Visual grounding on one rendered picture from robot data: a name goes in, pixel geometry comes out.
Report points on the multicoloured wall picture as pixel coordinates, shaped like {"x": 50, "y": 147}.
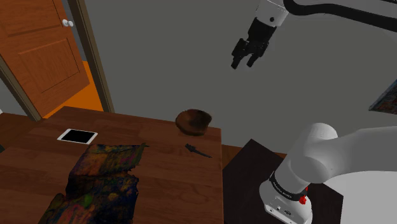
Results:
{"x": 386, "y": 100}

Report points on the brown wooden door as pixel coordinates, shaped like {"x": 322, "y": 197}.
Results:
{"x": 40, "y": 52}

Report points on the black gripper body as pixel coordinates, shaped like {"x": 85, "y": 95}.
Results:
{"x": 260, "y": 33}

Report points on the white tablet with black screen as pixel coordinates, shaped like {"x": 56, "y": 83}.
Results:
{"x": 77, "y": 136}

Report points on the dark multicoloured cloth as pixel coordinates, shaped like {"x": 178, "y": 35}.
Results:
{"x": 99, "y": 183}

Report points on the dark robot stand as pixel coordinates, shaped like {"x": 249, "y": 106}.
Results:
{"x": 248, "y": 183}

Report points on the brown wooden bowl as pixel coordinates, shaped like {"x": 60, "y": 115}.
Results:
{"x": 193, "y": 121}

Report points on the small black pen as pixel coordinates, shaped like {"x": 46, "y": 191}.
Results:
{"x": 197, "y": 150}

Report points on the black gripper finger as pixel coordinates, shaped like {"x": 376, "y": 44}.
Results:
{"x": 253, "y": 60}
{"x": 238, "y": 54}

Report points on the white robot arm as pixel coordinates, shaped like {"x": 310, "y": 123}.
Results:
{"x": 325, "y": 149}

